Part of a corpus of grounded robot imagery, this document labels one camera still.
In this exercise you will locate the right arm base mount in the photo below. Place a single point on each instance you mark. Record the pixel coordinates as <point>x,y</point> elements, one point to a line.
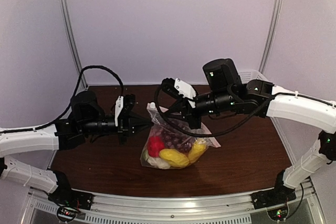
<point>272,197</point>

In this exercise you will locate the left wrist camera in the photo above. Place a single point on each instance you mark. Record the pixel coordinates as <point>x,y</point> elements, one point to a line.
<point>123,107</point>

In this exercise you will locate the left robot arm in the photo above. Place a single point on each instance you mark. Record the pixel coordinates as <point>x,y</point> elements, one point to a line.
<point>86,119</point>

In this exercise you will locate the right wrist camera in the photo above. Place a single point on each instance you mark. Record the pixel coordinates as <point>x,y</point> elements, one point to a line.
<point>177,88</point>

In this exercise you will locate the left aluminium wall post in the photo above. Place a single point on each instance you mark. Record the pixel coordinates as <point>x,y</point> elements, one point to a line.
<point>70,35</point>

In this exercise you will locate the clear zip top bag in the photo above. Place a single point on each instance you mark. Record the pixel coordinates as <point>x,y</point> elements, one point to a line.
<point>155,131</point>

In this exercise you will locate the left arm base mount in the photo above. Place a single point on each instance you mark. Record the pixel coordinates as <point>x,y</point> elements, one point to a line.
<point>71,198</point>

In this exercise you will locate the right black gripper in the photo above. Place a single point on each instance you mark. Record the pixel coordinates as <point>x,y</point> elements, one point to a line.
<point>184,110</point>

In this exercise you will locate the aluminium front rail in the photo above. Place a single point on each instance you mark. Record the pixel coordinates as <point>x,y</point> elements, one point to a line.
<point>231,208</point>

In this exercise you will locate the yellow fake banana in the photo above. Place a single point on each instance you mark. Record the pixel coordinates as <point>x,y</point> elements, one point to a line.
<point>197,150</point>

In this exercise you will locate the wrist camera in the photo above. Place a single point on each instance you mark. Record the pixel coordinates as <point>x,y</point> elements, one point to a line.
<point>123,107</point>
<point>177,88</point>

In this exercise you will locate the white plastic basket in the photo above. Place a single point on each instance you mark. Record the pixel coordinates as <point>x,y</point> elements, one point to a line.
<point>248,75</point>

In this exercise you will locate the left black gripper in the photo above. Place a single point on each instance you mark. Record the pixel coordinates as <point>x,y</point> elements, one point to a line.
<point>129,125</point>

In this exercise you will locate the right aluminium wall post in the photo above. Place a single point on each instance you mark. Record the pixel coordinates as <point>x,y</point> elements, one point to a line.
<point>276,10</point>

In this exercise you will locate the aluminium wall post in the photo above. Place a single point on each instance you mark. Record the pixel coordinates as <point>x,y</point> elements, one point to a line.
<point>70,35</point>
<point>276,10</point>

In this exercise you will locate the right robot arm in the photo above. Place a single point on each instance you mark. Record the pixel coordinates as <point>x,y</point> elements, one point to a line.
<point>262,99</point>

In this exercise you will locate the white fake garlic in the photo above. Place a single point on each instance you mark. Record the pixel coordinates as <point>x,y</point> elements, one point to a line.
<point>159,163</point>

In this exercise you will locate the purple fake grapes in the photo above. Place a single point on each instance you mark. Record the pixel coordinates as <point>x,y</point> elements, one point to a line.
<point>176,140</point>

